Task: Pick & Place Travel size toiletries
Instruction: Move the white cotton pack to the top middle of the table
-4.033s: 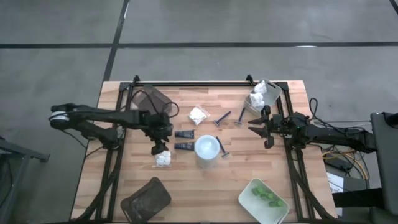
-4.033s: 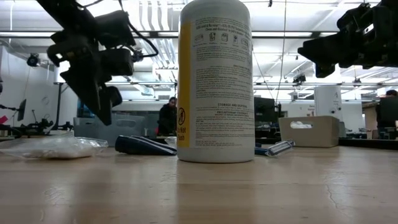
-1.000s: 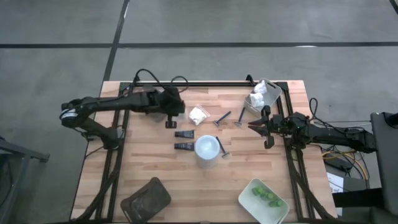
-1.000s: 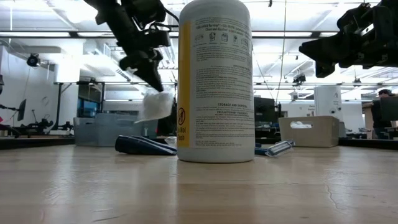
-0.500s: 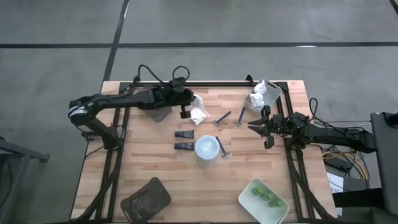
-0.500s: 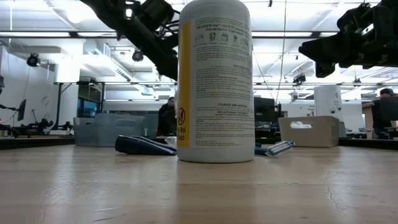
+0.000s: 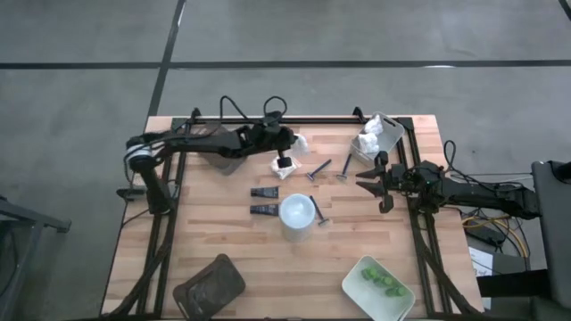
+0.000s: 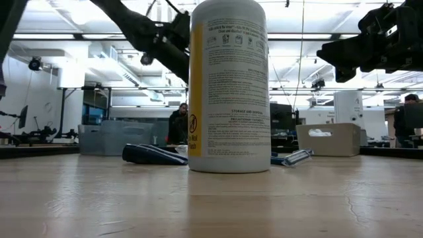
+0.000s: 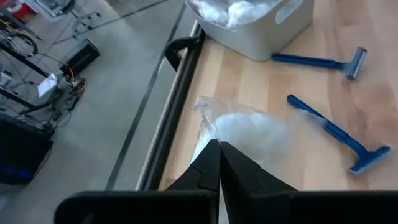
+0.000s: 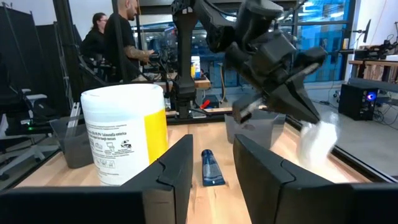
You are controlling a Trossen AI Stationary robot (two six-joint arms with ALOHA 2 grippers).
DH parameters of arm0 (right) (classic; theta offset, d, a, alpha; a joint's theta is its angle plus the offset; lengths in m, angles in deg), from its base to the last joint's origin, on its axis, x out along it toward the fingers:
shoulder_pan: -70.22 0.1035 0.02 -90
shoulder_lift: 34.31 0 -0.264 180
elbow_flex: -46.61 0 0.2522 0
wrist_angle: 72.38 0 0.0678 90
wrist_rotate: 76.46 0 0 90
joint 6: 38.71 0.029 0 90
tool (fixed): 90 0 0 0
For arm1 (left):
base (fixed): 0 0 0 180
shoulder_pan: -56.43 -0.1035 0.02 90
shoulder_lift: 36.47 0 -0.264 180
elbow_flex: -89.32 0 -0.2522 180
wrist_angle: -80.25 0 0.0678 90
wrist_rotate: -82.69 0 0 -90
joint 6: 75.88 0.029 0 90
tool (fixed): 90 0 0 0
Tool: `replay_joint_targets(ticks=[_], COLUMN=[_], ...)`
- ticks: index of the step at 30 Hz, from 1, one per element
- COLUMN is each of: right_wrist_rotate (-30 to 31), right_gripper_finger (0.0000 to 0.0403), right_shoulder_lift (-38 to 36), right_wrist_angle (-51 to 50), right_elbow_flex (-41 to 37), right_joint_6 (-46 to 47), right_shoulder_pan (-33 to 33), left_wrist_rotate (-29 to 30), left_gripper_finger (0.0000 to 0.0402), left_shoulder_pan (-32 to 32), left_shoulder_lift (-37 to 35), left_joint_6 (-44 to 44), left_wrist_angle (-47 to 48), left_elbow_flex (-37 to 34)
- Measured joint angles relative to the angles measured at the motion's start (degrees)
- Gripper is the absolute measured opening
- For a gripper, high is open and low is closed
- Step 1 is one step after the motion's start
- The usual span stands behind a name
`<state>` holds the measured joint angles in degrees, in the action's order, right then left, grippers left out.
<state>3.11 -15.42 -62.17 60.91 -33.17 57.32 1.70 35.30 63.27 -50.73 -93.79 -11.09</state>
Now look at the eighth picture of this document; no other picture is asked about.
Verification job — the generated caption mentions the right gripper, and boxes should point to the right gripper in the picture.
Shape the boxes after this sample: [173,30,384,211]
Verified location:
[316,0,423,83]

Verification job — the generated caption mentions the dark blue toiletry tube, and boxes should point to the dark blue toiletry tube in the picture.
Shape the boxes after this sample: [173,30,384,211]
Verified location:
[140,143,188,161]
[122,144,188,165]

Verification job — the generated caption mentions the black ceiling device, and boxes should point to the black ceiling device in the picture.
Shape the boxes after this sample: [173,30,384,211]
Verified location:
[311,78,327,91]

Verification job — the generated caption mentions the white column device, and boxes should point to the white column device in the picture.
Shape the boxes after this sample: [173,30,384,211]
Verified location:
[333,91,364,130]

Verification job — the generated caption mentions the white plastic bin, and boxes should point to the white plastic bin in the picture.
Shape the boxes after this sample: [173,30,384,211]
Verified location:
[295,122,362,157]

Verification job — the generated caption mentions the black equipment box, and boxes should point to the black equipment box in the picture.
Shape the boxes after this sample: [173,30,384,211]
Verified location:
[270,102,298,133]

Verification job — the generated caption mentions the person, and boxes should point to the person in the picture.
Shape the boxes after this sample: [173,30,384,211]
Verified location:
[167,102,188,145]
[393,93,420,149]

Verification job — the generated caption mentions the blue disposable razor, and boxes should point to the blue disposable razor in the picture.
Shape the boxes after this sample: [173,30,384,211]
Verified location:
[270,148,314,167]

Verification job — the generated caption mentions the white wipes canister yellow label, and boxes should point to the white wipes canister yellow label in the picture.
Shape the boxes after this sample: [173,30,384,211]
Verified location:
[187,0,272,174]

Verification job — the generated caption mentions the grey translucent plastic bin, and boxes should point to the grey translucent plastic bin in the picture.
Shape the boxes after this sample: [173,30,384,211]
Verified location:
[78,120,155,156]

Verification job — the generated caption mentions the blue storage shelf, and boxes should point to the blue storage shelf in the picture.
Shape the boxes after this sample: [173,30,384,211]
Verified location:
[82,104,107,125]

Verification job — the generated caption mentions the small black monitor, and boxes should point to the small black monitor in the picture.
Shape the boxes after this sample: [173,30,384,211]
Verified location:
[18,104,29,130]

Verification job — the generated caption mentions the black metal rack frame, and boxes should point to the black metal rack frame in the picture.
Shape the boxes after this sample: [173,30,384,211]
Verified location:
[56,86,188,139]

